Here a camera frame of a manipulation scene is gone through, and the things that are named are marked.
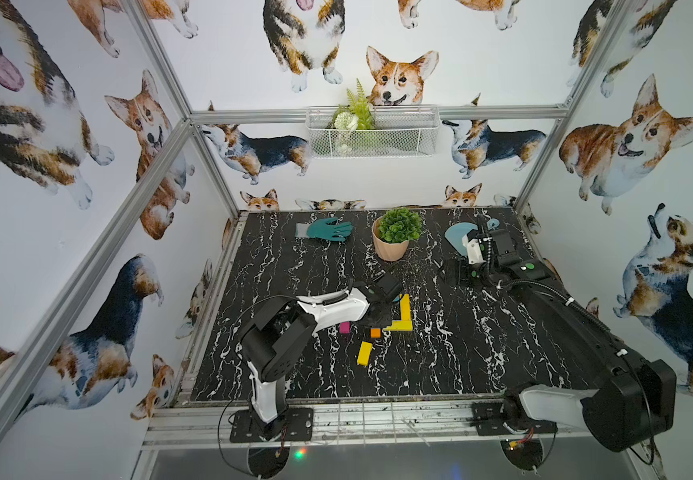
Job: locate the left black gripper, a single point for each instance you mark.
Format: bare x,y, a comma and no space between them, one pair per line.
387,287

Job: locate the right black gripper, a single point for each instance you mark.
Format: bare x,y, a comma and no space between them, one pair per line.
462,264

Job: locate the yellow long block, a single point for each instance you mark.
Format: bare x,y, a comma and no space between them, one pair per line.
400,326
405,307

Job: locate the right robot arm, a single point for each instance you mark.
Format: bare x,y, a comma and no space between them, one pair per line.
628,399

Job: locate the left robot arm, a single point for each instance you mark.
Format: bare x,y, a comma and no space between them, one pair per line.
276,336

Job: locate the teal dustpan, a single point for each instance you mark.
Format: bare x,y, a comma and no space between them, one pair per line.
458,234

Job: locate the potted green plant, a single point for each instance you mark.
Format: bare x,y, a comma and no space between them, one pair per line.
393,232

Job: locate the yellow short block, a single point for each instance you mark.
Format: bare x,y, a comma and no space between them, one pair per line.
365,354

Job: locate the teal work glove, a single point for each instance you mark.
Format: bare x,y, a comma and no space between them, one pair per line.
328,229

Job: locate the fern and white flower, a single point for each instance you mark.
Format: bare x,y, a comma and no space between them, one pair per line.
351,119

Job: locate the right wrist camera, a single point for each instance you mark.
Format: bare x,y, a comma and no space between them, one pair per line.
474,251

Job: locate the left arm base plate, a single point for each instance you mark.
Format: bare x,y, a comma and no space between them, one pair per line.
295,424

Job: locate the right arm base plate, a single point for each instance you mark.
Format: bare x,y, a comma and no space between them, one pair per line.
497,418

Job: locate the white wire basket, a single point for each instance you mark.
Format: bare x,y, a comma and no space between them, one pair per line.
400,132

